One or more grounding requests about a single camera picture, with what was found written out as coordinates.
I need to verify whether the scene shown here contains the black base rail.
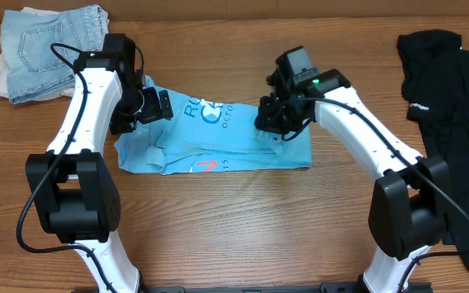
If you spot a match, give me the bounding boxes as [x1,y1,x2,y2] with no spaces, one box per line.
[136,281,435,293]

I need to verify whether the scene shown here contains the black garment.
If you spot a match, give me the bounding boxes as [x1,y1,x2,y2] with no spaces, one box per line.
[397,29,469,271]

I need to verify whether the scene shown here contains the folded white garment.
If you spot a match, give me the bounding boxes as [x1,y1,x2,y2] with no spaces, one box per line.
[0,7,74,102]

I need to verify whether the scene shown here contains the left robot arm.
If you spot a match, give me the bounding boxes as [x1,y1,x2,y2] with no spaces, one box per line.
[15,33,173,292]

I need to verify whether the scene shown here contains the light blue printed t-shirt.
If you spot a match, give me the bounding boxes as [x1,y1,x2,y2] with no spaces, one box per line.
[115,90,313,175]

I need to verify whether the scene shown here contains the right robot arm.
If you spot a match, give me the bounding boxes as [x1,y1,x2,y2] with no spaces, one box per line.
[255,46,452,292]

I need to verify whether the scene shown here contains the folded light blue jeans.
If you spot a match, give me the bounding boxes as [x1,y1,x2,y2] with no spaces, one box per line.
[0,5,108,104]

